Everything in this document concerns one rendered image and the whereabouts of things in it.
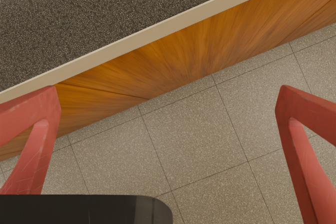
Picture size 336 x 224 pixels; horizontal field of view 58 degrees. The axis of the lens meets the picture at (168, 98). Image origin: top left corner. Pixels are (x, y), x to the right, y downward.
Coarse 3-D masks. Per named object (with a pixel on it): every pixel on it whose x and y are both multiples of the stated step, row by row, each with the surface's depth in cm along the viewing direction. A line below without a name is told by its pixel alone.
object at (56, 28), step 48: (0, 0) 22; (48, 0) 22; (96, 0) 22; (144, 0) 21; (192, 0) 21; (240, 0) 24; (0, 48) 22; (48, 48) 22; (96, 48) 22; (0, 96) 23
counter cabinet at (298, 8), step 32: (256, 0) 37; (288, 0) 44; (320, 0) 53; (192, 32) 40; (224, 32) 48; (256, 32) 59; (288, 32) 78; (128, 64) 43; (160, 64) 52; (192, 64) 67; (224, 64) 92; (64, 96) 47; (96, 96) 58; (128, 96) 76; (64, 128) 89; (0, 160) 107
